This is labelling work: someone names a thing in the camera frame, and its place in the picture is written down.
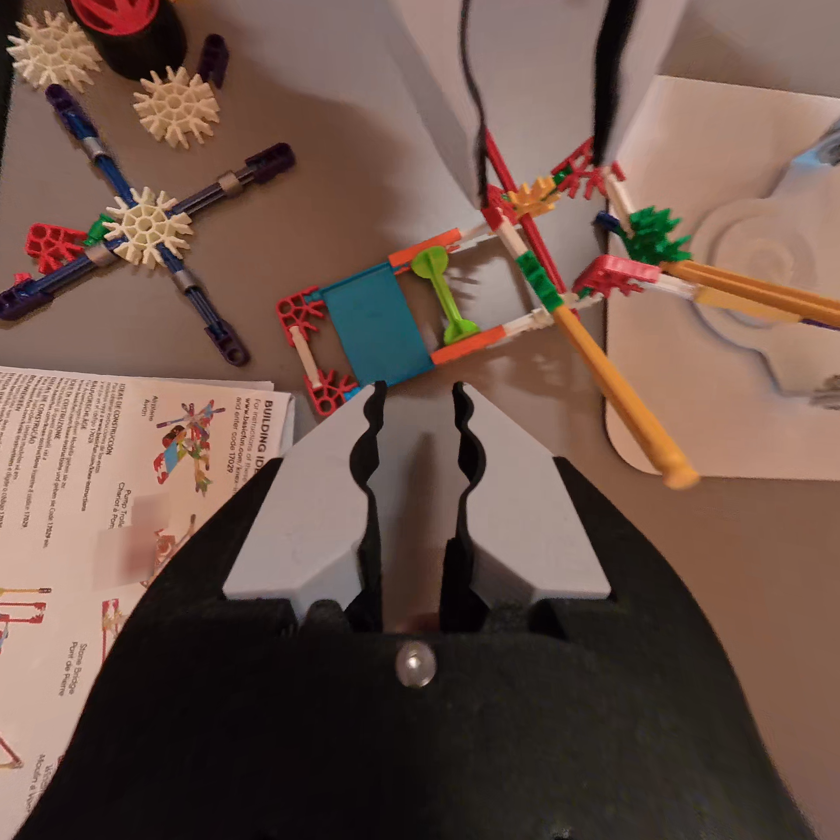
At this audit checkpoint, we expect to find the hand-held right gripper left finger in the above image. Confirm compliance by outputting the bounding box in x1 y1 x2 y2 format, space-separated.
222 381 389 634

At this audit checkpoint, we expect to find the blue rod cross toy assembly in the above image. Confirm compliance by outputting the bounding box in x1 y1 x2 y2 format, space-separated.
0 84 296 368

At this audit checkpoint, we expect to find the black toy wheel red hub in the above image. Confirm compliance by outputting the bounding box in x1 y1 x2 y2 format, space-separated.
66 0 188 81

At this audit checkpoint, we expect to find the white metal stand base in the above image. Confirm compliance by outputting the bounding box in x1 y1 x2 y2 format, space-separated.
604 75 840 481

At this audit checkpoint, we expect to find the dark purple toy connector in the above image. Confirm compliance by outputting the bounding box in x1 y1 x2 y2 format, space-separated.
196 33 232 91

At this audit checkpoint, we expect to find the colourful toy construction model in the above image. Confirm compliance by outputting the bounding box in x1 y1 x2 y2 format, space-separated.
276 128 840 492

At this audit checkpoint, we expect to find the illustrated instruction booklet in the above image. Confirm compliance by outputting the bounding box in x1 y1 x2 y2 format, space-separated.
0 366 296 821

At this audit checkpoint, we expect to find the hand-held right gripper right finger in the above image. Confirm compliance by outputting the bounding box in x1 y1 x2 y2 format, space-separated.
438 381 614 634

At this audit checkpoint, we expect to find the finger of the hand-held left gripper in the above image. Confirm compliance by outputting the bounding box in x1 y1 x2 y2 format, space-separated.
387 0 491 204
591 0 686 168

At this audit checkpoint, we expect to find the white snowflake toy connector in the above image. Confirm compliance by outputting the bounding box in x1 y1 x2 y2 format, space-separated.
7 10 104 93
131 66 221 150

